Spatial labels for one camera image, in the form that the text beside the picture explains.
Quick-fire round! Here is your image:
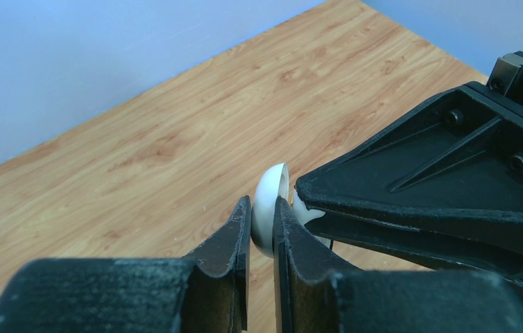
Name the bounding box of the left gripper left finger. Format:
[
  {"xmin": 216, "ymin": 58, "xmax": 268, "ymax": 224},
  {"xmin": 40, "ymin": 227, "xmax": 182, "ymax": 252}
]
[{"xmin": 0, "ymin": 196, "xmax": 252, "ymax": 332}]

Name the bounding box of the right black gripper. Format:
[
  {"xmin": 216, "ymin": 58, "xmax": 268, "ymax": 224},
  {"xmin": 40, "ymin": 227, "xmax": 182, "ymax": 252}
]
[{"xmin": 295, "ymin": 51, "xmax": 523, "ymax": 300}]

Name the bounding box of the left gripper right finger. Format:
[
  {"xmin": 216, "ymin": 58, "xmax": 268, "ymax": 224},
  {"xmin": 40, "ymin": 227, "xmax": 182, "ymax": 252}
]
[{"xmin": 273, "ymin": 198, "xmax": 523, "ymax": 332}]

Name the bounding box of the white charging case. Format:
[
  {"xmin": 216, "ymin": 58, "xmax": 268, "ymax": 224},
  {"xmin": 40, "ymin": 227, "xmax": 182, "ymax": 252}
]
[{"xmin": 251, "ymin": 163, "xmax": 325, "ymax": 258}]

